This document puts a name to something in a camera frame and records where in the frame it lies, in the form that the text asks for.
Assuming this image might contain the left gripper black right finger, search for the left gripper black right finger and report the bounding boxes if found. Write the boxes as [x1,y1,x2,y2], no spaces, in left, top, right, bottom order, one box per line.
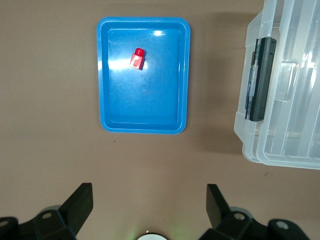
[199,183,311,240]

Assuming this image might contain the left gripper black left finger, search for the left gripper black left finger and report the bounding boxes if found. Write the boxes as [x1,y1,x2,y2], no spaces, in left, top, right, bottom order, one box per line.
[0,182,94,240]

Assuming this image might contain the clear ribbed plastic lid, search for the clear ribbed plastic lid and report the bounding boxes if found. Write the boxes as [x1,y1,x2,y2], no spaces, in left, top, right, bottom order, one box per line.
[255,0,320,171]

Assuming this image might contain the red toy block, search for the red toy block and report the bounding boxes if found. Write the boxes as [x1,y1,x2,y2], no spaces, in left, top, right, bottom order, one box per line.
[129,47,147,70]

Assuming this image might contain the clear plastic storage box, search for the clear plastic storage box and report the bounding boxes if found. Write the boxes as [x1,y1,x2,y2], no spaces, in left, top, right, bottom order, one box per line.
[233,9,320,171]

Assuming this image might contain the blue plastic tray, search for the blue plastic tray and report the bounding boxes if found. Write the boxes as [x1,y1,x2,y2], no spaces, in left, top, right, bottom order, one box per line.
[96,16,192,134]

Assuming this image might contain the black box latch handle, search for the black box latch handle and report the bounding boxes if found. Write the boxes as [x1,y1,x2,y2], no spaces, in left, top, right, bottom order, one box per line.
[244,36,278,123]

